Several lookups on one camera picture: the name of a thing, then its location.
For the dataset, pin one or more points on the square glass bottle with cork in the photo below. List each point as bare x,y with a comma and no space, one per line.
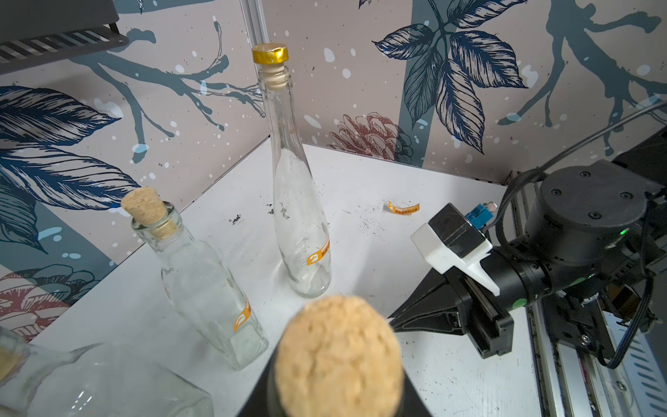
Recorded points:
96,380

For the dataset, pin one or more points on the round glass bottle cork stopper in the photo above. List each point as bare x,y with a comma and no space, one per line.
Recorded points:
339,357

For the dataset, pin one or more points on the orange peeled label strip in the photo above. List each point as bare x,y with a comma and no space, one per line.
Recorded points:
403,210

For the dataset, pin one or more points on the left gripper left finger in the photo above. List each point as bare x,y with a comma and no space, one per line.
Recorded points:
262,400

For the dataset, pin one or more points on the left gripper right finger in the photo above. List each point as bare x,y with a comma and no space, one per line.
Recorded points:
411,404

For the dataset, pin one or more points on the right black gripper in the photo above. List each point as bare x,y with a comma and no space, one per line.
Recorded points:
433,306

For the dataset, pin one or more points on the square glass bottle cork stopper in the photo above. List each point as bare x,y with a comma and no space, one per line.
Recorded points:
200,288

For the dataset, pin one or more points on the tall glass bottle gold cap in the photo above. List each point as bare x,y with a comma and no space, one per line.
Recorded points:
300,223

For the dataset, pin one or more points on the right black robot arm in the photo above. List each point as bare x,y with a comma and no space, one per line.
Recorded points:
590,241

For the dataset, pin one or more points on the black hanging wire shelf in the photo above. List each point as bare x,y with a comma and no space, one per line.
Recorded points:
35,33

